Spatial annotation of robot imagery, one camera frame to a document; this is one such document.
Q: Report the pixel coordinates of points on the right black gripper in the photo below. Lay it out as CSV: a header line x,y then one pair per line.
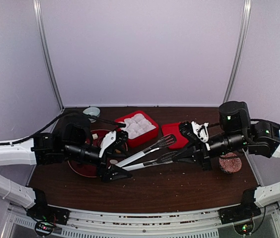
x,y
200,148

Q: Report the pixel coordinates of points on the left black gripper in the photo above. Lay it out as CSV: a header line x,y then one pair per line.
x,y
106,176

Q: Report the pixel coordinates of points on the silver serving tongs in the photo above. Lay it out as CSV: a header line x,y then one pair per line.
x,y
161,143

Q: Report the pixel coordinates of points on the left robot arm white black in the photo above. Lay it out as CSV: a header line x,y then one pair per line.
x,y
73,141

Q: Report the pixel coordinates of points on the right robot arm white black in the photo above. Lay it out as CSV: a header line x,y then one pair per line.
x,y
240,132

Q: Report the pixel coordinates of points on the white oval chocolate lower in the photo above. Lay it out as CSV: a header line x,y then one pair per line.
x,y
113,162

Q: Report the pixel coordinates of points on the white square chocolate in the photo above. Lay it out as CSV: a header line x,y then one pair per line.
x,y
94,136

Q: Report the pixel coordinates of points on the round red tray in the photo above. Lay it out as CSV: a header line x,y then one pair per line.
x,y
86,164

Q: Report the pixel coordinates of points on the red tin lid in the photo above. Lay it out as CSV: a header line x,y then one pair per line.
x,y
173,128

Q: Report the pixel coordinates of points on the red patterned small dish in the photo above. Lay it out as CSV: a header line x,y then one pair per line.
x,y
230,163

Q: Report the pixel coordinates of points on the red square tin box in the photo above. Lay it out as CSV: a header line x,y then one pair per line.
x,y
140,127

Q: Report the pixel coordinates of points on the pale green ceramic bowl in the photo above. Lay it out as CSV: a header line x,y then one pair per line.
x,y
92,111

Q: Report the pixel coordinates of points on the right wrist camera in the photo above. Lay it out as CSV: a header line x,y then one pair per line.
x,y
201,131

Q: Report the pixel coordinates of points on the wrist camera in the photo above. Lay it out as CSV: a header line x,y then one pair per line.
x,y
201,131
108,139

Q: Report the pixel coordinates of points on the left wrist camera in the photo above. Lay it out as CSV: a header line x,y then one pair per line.
x,y
108,139

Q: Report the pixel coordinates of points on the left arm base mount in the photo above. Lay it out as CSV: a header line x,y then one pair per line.
x,y
46,221

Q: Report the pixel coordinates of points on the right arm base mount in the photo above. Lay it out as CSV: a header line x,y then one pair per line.
x,y
241,217

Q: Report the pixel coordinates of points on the aluminium front rail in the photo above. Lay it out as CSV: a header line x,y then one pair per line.
x,y
205,223

